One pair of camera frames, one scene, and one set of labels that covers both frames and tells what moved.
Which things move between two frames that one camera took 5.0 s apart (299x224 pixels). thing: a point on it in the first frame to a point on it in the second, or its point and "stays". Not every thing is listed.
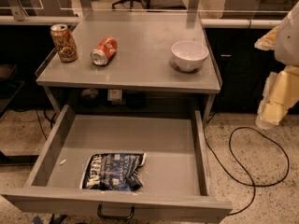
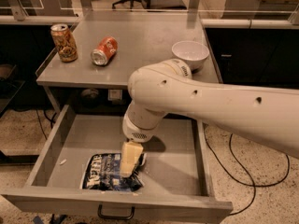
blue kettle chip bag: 116,172 stays
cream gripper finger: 280,94 to 139,125
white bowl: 190,55 stays
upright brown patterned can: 67,49 stays
